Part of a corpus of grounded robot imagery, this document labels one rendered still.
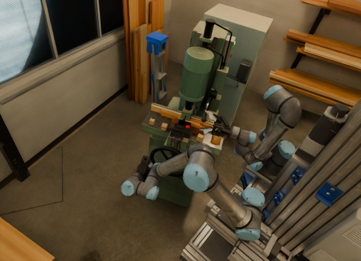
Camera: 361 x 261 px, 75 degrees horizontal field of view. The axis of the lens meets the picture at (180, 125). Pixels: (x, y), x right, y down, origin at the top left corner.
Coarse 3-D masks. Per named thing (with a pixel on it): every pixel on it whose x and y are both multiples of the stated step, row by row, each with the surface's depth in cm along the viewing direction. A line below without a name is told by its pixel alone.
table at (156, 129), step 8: (152, 112) 182; (144, 120) 174; (160, 120) 177; (168, 120) 178; (144, 128) 173; (152, 128) 171; (160, 128) 171; (168, 128) 172; (192, 136) 169; (208, 136) 172; (192, 144) 169; (208, 144) 166; (216, 152) 167
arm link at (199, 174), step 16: (192, 160) 102; (208, 160) 102; (192, 176) 97; (208, 176) 98; (208, 192) 104; (224, 192) 105; (224, 208) 108; (240, 208) 110; (240, 224) 111; (256, 224) 113
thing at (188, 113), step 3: (195, 105) 177; (183, 108) 170; (192, 108) 171; (183, 111) 167; (186, 111) 168; (189, 111) 168; (192, 111) 171; (183, 114) 169; (186, 114) 168; (189, 114) 167; (180, 117) 172; (183, 117) 170; (186, 117) 170; (189, 117) 169; (189, 120) 171
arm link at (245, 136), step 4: (240, 128) 146; (240, 132) 144; (244, 132) 144; (248, 132) 145; (252, 132) 146; (240, 136) 144; (244, 136) 144; (248, 136) 144; (252, 136) 143; (240, 140) 147; (244, 140) 145; (248, 140) 144; (252, 140) 144; (244, 144) 147; (248, 144) 149
